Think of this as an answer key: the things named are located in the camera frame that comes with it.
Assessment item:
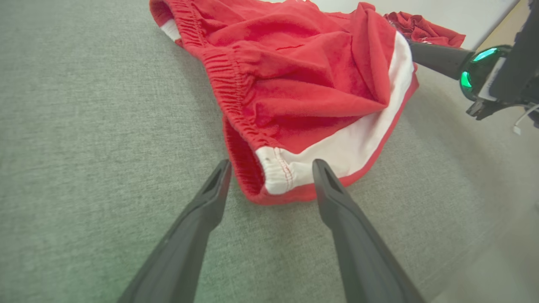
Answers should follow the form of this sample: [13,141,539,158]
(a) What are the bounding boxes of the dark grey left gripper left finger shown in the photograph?
[118,159,233,303]

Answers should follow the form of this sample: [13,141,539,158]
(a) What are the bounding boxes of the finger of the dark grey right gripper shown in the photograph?
[406,40,474,80]

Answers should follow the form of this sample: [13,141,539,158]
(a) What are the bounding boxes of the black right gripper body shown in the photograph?
[459,0,539,122]

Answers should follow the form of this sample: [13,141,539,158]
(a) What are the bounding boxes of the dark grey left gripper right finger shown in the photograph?
[312,159,426,303]

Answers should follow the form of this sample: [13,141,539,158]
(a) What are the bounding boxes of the red Bulls basketball jersey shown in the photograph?
[383,11,466,48]

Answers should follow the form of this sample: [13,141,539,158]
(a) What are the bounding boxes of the red white-striped shorts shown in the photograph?
[149,0,419,205]

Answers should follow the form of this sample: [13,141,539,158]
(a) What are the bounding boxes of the thin red white wire bundle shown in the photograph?
[513,103,539,136]

